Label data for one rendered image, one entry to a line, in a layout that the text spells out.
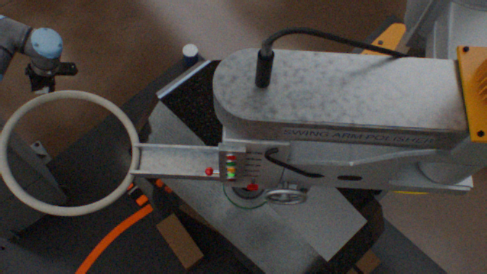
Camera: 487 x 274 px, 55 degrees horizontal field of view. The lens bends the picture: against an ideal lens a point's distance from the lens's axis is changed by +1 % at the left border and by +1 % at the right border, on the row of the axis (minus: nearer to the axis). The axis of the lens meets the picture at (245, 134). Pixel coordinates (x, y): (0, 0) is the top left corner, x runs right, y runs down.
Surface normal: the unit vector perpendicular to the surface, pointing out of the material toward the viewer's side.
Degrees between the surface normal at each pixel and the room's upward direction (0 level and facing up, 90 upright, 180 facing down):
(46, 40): 28
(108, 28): 0
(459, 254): 0
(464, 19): 0
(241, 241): 45
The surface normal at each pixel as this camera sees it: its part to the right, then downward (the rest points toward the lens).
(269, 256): -0.47, 0.15
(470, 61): 0.04, -0.41
